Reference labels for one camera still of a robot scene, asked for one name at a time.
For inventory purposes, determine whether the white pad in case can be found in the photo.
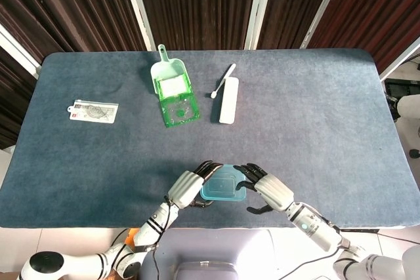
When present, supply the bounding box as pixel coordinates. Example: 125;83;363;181
159;76;188;96

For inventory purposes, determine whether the black equipment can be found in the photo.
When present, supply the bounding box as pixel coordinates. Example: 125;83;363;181
384;78;420;121

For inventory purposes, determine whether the white rectangular case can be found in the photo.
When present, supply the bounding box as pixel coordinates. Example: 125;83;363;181
219;77;240;125

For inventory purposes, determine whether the black cable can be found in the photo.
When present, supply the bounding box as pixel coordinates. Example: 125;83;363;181
110;228;132;251

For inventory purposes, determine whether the mint green plastic dustpan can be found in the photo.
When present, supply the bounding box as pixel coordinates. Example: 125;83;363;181
150;44;191;96

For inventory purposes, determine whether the white frame post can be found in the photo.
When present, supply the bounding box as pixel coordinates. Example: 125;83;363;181
0;23;42;80
380;35;420;81
118;0;157;52
243;0;277;50
300;0;349;49

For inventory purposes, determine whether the white rounded object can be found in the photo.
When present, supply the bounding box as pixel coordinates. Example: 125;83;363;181
395;94;420;119

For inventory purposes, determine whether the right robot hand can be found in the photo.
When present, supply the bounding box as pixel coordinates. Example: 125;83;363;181
233;163;295;214

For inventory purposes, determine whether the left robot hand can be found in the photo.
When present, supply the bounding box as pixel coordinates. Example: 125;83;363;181
167;160;224;210

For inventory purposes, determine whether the blue felt table cover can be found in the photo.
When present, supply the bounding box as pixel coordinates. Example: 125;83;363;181
0;49;420;230

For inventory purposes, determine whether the orange handheld device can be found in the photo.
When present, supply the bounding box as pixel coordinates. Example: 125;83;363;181
126;227;142;249

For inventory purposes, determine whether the white small spoon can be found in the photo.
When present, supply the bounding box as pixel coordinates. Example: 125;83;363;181
209;63;237;99

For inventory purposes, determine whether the ruler set in clear bag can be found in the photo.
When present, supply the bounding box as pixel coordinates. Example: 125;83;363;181
67;99;119;125

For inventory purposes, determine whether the green transparent plastic case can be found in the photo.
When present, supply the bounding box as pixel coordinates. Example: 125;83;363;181
154;75;201;129

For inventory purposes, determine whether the brown pleated curtain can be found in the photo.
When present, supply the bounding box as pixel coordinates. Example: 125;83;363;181
0;0;420;150

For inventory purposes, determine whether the grey robot torso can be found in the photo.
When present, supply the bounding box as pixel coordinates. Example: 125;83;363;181
140;227;275;280

